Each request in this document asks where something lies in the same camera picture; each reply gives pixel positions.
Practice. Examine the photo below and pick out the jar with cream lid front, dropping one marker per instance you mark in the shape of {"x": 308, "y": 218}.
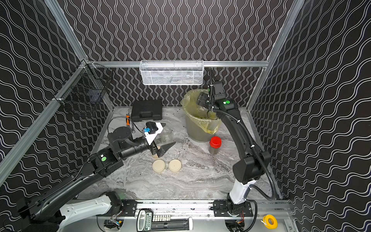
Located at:
{"x": 167, "y": 135}

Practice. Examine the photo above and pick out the orange handled wrench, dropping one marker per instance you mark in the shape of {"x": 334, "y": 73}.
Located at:
{"x": 129, "y": 122}

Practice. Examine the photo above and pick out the yellow tape roll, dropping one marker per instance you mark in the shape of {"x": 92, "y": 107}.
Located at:
{"x": 270, "y": 222}

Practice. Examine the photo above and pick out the black plastic tool case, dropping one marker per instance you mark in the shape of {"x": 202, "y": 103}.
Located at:
{"x": 146, "y": 110}

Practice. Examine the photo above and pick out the black wire basket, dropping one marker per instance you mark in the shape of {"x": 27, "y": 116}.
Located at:
{"x": 85, "y": 97}

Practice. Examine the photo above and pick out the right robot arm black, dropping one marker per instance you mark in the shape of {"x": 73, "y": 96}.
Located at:
{"x": 253, "y": 161}

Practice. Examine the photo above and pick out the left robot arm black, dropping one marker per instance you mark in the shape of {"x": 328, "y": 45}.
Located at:
{"x": 53, "y": 210}

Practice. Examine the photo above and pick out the jar with red lid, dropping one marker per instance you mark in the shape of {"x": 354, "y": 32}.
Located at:
{"x": 215, "y": 144}

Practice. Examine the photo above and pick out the white wire mesh basket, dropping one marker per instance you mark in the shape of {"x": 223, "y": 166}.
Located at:
{"x": 169, "y": 73}

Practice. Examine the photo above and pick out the cream lid of back jar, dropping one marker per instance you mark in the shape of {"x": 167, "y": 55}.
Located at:
{"x": 158, "y": 166}

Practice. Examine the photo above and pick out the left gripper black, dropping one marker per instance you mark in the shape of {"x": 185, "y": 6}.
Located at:
{"x": 153, "y": 146}

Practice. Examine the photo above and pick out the trash bin with yellow bag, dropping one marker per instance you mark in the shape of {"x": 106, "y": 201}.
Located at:
{"x": 201, "y": 124}

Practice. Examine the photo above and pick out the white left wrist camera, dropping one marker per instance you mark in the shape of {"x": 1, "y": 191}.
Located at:
{"x": 151, "y": 131}

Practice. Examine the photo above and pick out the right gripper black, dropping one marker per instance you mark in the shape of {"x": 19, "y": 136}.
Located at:
{"x": 205, "y": 98}

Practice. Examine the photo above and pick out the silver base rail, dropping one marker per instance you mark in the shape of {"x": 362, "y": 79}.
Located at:
{"x": 196, "y": 209}

